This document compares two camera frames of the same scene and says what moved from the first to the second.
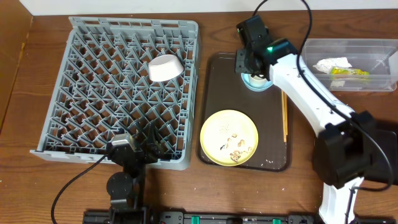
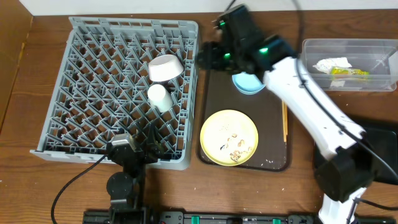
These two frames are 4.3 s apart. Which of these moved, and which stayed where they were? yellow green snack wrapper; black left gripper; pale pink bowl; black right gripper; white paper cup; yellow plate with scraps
Moved: white paper cup; black right gripper
Stayed: yellow plate with scraps; pale pink bowl; yellow green snack wrapper; black left gripper
